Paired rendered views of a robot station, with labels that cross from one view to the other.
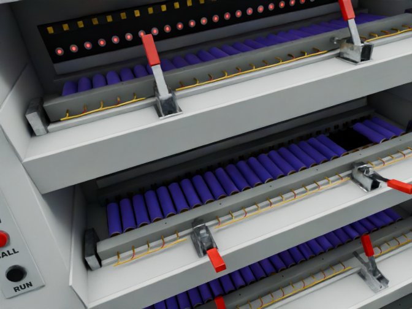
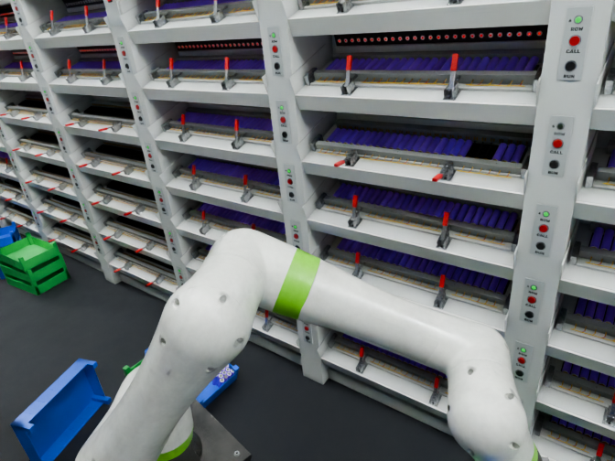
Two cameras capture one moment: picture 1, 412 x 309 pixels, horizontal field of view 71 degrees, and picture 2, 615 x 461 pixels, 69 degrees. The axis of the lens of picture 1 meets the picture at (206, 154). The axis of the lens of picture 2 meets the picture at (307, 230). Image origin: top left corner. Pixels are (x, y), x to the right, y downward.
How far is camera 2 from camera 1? 0.96 m
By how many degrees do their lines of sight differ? 49
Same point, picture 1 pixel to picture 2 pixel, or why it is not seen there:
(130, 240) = (328, 144)
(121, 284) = (315, 159)
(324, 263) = (426, 219)
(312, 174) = (422, 155)
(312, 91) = (412, 105)
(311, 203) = (409, 170)
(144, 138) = (333, 101)
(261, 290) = (384, 210)
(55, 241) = (297, 129)
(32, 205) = (294, 112)
